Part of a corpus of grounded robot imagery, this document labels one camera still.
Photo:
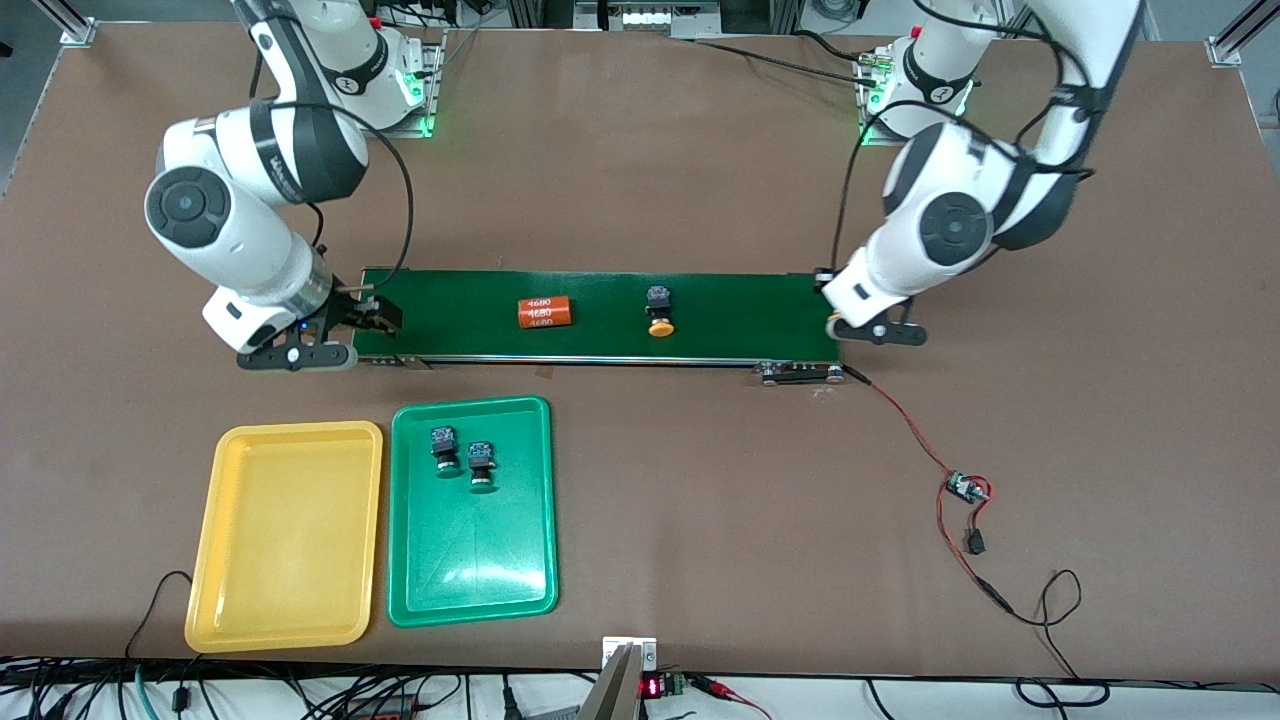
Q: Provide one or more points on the green mushroom push button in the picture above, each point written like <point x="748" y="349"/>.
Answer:
<point x="444" y="448"/>
<point x="482" y="465"/>

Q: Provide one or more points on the aluminium frame profile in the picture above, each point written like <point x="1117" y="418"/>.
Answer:
<point x="1222" y="48"/>
<point x="78" y="32"/>

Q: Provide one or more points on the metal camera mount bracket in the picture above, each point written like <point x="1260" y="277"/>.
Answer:
<point x="630" y="655"/>

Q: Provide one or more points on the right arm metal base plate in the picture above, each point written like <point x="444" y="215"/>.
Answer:
<point x="437" y="80"/>

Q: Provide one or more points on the yellow mushroom push button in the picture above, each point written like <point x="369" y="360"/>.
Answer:
<point x="660" y="310"/>

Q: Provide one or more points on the green plastic tray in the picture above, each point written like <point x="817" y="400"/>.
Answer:
<point x="470" y="560"/>

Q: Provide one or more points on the red digit display module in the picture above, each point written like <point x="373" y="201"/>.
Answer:
<point x="652" y="687"/>

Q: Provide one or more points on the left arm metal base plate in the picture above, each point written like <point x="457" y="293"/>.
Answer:
<point x="950" y="140"/>

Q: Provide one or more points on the silver electronics box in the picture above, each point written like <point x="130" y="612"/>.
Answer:
<point x="650" y="18"/>

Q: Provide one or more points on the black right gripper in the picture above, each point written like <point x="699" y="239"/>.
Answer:
<point x="345" y="309"/>

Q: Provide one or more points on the red clip lead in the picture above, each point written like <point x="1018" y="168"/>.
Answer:
<point x="720" y="688"/>

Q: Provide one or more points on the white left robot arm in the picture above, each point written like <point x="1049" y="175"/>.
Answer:
<point x="950" y="230"/>

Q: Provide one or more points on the small black circuit board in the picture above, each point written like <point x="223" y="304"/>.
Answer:
<point x="966" y="488"/>

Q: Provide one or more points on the yellow plastic tray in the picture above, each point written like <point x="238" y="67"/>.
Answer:
<point x="285" y="540"/>

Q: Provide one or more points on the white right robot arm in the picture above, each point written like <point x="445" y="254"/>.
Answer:
<point x="220" y="230"/>

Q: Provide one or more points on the green conveyor belt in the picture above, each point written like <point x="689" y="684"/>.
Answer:
<point x="720" y="315"/>

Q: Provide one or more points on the orange cylinder printed 4680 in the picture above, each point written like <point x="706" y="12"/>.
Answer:
<point x="545" y="313"/>

